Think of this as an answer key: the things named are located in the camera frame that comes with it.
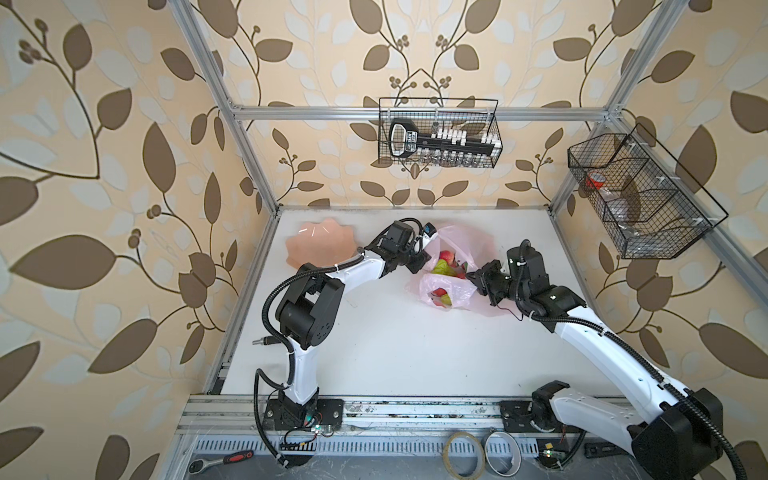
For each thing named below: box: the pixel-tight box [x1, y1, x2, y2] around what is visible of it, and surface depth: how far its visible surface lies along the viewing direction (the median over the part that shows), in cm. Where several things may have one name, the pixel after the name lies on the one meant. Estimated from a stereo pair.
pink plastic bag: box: [419, 225, 496, 310], surface depth 80 cm
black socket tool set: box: [389, 119, 502, 166], surface depth 86 cm
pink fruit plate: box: [285, 218, 357, 267], surface depth 110 cm
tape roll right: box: [481, 431, 522, 477], surface depth 71 cm
